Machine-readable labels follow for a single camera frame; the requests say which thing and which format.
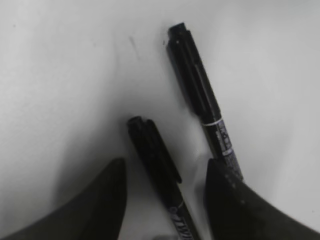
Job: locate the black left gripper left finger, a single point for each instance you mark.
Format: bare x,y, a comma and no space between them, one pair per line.
97,213

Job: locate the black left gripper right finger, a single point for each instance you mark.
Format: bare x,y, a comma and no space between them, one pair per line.
236,212

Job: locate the black marker pen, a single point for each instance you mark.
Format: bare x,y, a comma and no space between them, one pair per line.
163,174
197,90

